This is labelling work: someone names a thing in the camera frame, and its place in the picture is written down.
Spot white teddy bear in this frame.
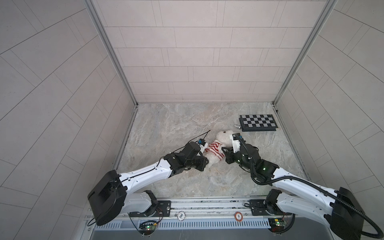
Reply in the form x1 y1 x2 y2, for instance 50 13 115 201
203 130 235 168

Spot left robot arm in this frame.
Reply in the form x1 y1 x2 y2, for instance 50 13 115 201
88 139 209 226

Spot black white chessboard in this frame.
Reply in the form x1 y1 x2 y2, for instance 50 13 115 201
239 115 278 132

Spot right circuit board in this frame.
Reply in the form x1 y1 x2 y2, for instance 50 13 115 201
268 218 287 233

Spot red white striped sweater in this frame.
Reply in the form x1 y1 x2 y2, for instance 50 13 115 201
205 141 225 161

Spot red poker chip on rail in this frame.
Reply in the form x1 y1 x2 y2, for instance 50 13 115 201
234 212 243 222

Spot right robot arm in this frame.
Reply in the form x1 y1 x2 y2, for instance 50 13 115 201
222 144 366 240

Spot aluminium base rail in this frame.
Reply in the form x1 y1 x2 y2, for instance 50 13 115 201
85 196 335 221

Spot left circuit board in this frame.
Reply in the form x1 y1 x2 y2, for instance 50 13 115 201
139 220 159 236

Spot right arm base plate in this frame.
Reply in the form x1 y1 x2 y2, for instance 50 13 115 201
243 200 283 216

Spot right black corrugated cable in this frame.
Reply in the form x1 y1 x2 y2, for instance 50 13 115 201
233 133 384 239

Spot white poker chip on rail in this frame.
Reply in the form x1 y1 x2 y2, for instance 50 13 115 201
177 211 186 221

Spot circuit board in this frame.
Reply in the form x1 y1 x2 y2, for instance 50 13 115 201
268 218 287 233
139 220 159 236

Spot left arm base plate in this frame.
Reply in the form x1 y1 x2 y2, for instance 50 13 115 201
129 201 172 218

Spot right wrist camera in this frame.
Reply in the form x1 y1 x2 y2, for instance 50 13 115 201
230 133 242 153

